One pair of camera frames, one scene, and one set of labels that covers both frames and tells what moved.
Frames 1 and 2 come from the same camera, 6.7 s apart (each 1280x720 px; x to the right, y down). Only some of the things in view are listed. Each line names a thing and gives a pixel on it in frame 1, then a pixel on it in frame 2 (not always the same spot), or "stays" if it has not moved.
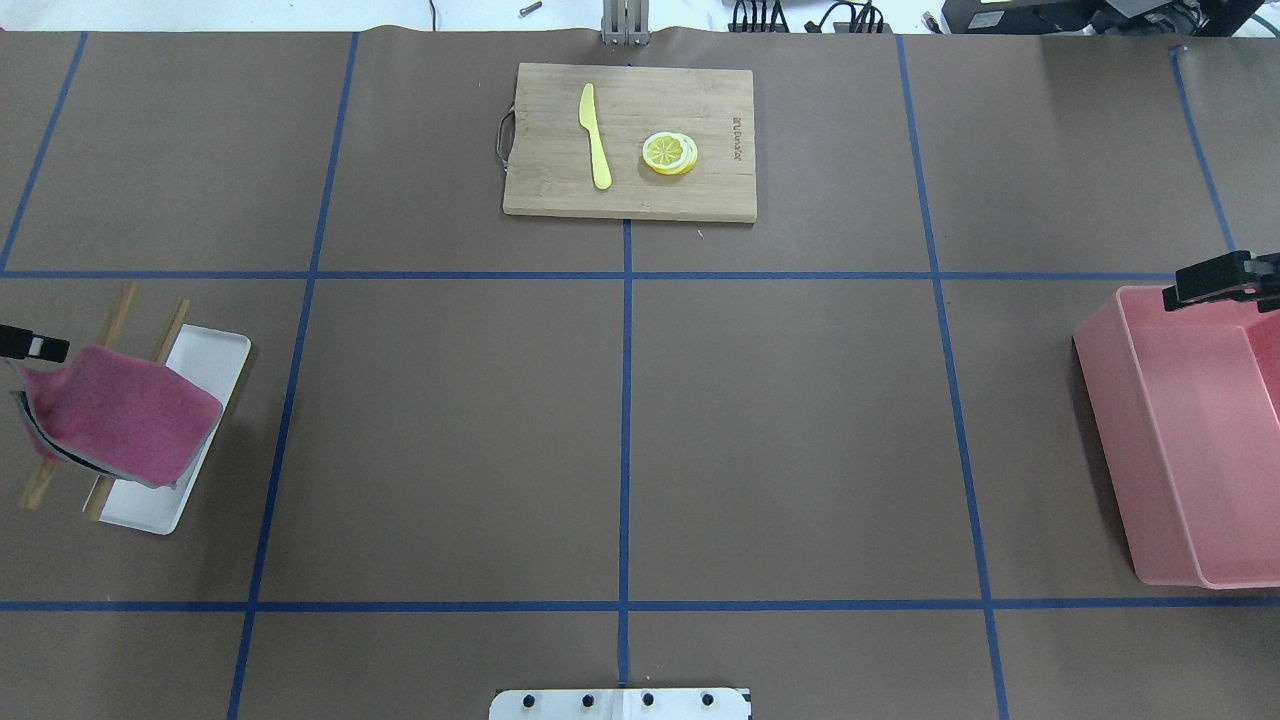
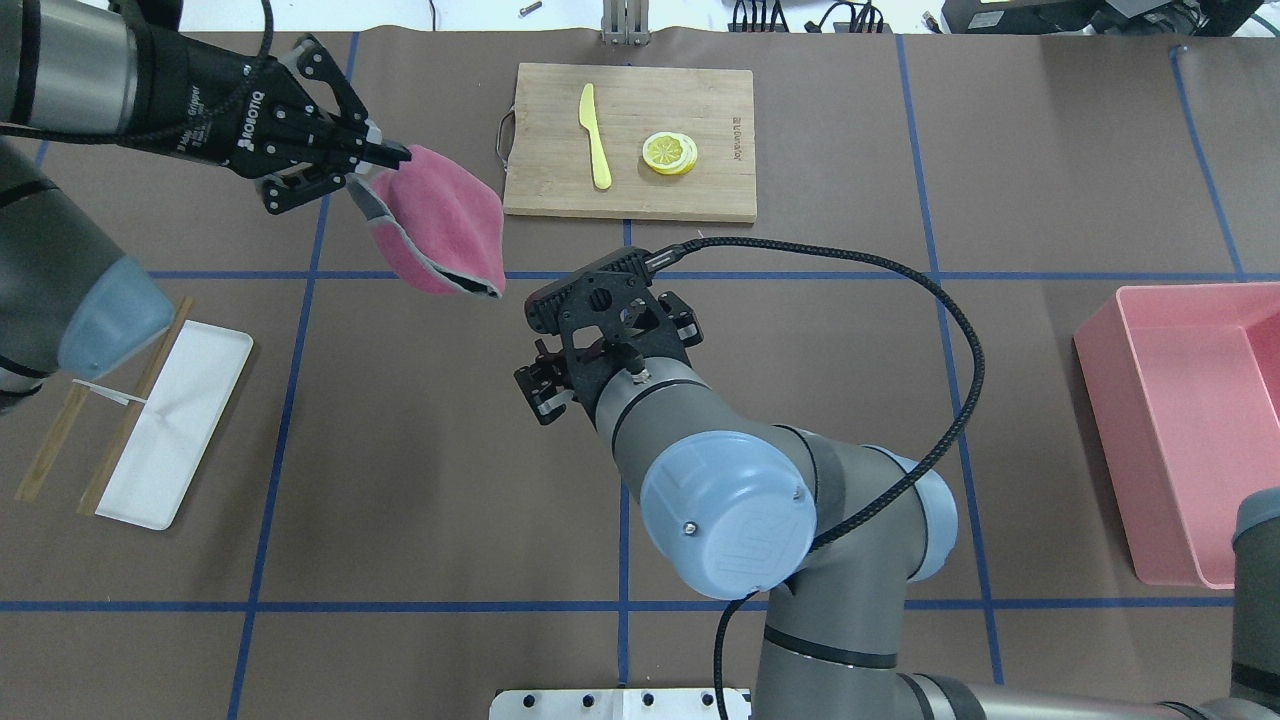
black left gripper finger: [17, 343] -> [247, 113]
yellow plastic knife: [588, 117] stays
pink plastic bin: [1184, 411] stays
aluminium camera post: [625, 22] stays
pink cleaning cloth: [119, 413] -> [435, 226]
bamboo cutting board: [551, 170] stays
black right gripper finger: [1239, 276] -> [610, 320]
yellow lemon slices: [670, 153] stays
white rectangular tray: [213, 359] stays
